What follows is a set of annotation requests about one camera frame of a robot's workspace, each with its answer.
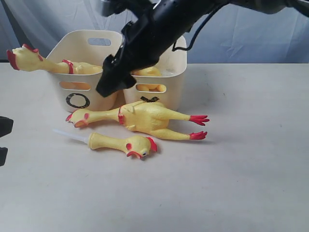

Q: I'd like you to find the blue-grey backdrop curtain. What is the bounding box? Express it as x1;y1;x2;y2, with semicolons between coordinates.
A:
0;0;309;63

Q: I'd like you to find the severed rubber chicken head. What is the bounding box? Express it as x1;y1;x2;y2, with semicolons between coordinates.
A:
52;129;158;161

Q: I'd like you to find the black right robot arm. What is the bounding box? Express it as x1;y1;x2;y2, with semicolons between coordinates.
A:
96;0;309;97

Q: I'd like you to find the headless rubber chicken body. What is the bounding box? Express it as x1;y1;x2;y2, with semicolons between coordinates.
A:
132;66;167;93

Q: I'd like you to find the cream bin marked O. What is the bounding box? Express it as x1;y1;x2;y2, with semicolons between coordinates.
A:
45;29;124;113

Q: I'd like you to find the whole rubber chicken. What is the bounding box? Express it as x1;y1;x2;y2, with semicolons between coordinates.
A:
6;44;103;75
66;101;209;141

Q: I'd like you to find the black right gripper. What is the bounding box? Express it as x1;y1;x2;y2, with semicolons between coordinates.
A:
96;20;192;97

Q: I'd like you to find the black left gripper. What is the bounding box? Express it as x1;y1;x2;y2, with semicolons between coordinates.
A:
0;116;14;166

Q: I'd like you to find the cream bin marked X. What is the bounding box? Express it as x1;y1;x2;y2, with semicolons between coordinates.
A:
124;47;187;110

